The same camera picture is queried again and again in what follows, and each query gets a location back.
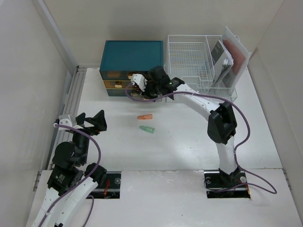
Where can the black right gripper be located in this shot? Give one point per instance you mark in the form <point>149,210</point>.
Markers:
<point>145,93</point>

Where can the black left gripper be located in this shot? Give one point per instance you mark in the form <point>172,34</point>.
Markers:
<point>98,121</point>

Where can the teal drawer cabinet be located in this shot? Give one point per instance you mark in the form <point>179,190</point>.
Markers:
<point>122,59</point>

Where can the Canon setup guide booklet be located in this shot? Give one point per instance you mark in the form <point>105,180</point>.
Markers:
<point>222,62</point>

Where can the clear mesh zip pouch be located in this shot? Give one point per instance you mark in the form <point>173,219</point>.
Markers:
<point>240,56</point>

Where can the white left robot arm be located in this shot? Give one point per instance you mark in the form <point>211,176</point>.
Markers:
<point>76,171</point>

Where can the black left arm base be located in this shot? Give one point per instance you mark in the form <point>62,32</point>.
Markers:
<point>110,189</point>

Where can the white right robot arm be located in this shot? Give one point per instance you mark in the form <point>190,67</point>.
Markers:
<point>168,130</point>

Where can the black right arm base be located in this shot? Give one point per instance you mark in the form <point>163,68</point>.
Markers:
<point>216,188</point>

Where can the orange transparent stapler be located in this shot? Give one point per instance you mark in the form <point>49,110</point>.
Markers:
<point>145,117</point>

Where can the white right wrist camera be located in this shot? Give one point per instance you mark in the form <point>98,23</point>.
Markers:
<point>140,81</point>

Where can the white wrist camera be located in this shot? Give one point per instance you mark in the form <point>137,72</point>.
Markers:
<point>66,120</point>
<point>140,81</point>

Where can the aluminium rail frame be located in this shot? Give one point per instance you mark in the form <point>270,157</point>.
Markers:
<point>70,105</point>

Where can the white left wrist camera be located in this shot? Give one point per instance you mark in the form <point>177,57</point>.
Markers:
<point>66,120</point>

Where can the white wire desk organizer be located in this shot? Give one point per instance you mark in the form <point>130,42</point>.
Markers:
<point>188,57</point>

